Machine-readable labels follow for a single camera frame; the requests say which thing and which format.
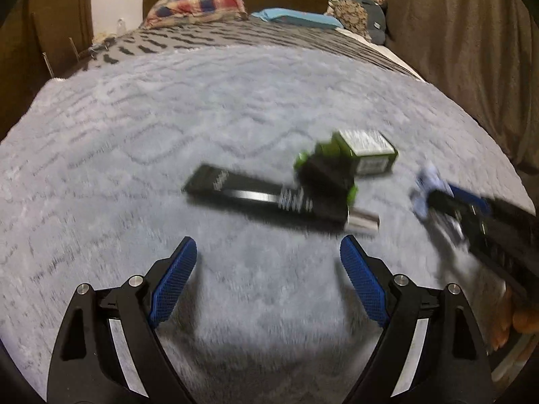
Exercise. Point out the person's right hand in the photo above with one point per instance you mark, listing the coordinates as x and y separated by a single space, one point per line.
524 320

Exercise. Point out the grey fluffy blanket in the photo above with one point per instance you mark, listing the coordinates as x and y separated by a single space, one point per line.
168 126

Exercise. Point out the black striped grey bedspread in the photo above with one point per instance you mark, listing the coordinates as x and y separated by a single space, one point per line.
252 33

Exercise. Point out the brown chair with metal legs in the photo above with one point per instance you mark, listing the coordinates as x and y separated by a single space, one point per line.
57 35

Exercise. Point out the cluttered nightstand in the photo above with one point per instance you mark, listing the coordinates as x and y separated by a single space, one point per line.
105 40

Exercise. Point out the dark wooden wardrobe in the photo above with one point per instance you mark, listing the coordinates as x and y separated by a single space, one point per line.
54 0

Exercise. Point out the large green bottle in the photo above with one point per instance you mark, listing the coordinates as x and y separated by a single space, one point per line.
366 147

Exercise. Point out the dark grey plush cushion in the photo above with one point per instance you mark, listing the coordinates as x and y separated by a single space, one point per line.
378 23

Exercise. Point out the long black tube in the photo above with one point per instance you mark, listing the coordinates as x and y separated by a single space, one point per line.
244 189

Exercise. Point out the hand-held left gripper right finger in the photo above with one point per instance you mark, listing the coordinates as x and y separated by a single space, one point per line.
362 277

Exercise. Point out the light blue pillow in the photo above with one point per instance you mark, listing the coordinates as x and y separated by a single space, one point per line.
294 17

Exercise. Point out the brown curtain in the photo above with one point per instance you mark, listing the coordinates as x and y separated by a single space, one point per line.
454 29

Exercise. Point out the small green bottle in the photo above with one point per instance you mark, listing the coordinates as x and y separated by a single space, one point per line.
328 181

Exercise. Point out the red blue plaid pillow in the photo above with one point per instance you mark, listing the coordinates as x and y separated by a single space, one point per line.
189 6

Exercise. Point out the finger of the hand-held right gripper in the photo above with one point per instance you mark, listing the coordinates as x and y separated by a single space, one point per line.
467 198
446 207

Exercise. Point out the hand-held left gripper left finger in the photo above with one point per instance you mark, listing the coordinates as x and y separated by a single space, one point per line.
174 277

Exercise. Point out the white bed sheet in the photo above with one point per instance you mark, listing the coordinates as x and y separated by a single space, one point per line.
396 57

